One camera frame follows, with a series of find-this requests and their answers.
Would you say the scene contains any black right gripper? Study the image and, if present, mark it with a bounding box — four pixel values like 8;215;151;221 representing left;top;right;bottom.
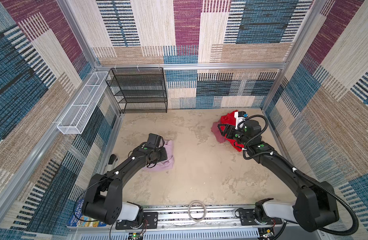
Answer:
217;124;250;146

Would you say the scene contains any red cloth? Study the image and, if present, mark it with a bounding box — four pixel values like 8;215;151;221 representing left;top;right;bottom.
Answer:
220;110;243;152

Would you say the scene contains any light purple cloth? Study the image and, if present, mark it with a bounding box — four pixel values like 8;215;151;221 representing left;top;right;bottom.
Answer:
142;140;175;172

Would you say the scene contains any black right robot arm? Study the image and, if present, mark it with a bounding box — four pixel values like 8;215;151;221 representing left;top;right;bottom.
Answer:
217;117;339;232

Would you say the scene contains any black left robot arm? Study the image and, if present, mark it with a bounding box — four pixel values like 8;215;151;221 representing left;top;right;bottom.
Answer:
82;133;168;227

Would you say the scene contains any dark pink cloth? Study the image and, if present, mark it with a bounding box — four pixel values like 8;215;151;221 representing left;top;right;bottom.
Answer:
211;121;226;144

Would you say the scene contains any colourful book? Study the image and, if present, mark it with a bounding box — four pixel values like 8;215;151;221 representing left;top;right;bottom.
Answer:
66;199;108;228

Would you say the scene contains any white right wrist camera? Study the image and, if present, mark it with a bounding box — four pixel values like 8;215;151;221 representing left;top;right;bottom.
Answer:
234;111;248;130

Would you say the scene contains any coiled white cable ring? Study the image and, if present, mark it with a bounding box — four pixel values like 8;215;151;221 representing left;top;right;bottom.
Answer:
187;200;207;223

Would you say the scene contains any black wire mesh shelf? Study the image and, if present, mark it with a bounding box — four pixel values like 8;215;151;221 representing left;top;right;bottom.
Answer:
107;68;168;114

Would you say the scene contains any white wire mesh basket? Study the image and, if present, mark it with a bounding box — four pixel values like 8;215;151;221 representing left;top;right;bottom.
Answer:
57;72;109;135

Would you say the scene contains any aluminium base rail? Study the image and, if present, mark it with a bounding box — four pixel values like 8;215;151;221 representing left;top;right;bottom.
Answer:
67;205;332;240

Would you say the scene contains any black corrugated cable conduit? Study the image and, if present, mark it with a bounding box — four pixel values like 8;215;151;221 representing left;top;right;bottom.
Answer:
242;114;360;236

